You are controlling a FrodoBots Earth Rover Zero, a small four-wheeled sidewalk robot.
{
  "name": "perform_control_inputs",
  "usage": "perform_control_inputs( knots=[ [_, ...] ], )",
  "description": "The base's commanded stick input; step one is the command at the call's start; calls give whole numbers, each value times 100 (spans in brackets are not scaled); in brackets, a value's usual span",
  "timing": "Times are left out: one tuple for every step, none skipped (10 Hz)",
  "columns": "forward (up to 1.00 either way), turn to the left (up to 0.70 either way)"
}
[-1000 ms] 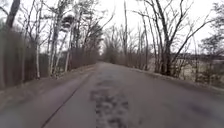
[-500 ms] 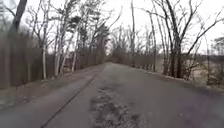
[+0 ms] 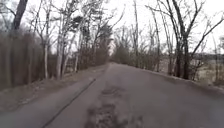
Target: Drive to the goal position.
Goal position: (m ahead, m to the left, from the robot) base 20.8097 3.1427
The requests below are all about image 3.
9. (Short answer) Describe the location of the grey asphalt path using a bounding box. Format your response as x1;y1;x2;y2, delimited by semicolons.
0;62;224;128

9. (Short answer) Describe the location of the row of bare trees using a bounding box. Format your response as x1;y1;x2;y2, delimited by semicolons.
111;0;224;88
0;0;115;90

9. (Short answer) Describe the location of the leaf-strewn earth verge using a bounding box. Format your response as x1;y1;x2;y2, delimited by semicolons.
0;64;110;113

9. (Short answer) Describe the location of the pale earth verge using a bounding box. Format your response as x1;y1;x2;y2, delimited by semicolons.
142;67;224;98

